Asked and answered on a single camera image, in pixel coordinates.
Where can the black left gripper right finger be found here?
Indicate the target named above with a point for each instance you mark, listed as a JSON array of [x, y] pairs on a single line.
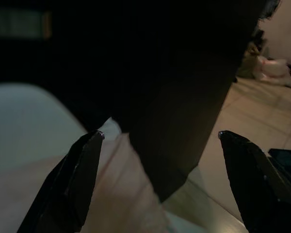
[[257, 184]]

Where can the dark brown furniture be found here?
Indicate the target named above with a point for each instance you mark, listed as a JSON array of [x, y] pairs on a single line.
[[160, 97]]

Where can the white plastic bag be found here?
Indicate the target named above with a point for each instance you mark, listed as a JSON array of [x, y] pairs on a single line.
[[274, 69]]

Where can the black glossy object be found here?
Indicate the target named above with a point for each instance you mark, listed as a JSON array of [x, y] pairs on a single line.
[[287, 165]]

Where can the greenish panel with orange edge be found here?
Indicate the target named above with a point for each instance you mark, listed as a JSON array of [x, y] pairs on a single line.
[[17, 24]]

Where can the white soft pillow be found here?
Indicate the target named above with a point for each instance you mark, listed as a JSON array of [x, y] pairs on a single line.
[[26, 126]]

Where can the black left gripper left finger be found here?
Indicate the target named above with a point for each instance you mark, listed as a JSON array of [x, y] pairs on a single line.
[[70, 184]]

